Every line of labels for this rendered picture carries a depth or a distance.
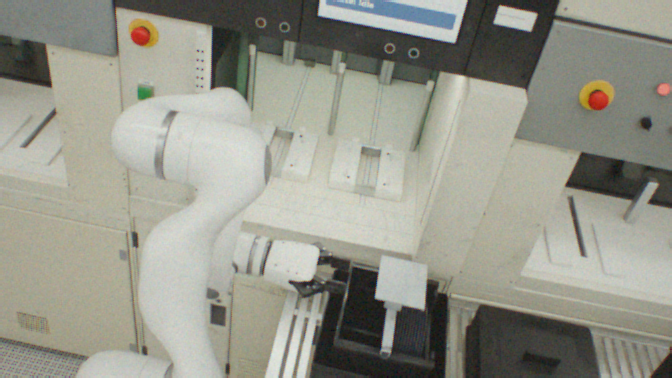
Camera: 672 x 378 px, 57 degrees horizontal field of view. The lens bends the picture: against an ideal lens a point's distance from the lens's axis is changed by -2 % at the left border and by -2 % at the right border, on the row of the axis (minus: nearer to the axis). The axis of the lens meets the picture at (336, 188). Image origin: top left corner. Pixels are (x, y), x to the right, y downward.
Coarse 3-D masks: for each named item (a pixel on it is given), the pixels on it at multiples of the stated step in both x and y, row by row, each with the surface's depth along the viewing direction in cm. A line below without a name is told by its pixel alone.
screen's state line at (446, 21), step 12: (336, 0) 124; (348, 0) 124; (360, 0) 124; (372, 0) 123; (384, 0) 123; (372, 12) 125; (384, 12) 125; (396, 12) 124; (408, 12) 124; (420, 12) 124; (432, 12) 123; (444, 12) 123; (432, 24) 125; (444, 24) 124
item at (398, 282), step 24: (360, 264) 143; (384, 264) 131; (408, 264) 132; (360, 288) 146; (384, 288) 126; (408, 288) 127; (432, 288) 142; (360, 312) 150; (384, 312) 149; (336, 336) 127; (384, 336) 126; (336, 360) 131; (360, 360) 129; (384, 360) 128; (408, 360) 125; (432, 360) 126
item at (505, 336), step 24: (480, 312) 154; (504, 312) 155; (480, 336) 149; (504, 336) 149; (528, 336) 151; (552, 336) 152; (576, 336) 153; (480, 360) 143; (504, 360) 144; (528, 360) 145; (552, 360) 143; (576, 360) 147
